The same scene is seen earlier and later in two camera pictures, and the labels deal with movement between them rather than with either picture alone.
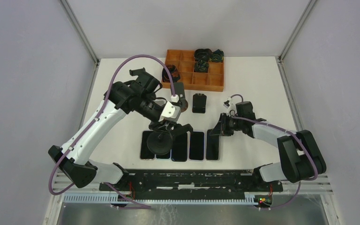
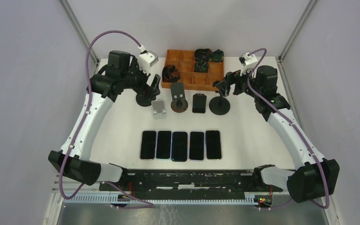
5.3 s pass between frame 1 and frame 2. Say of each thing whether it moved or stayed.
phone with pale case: stayed
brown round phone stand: stayed
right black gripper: moved
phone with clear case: stayed
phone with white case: stayed
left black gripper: moved
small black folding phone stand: stayed
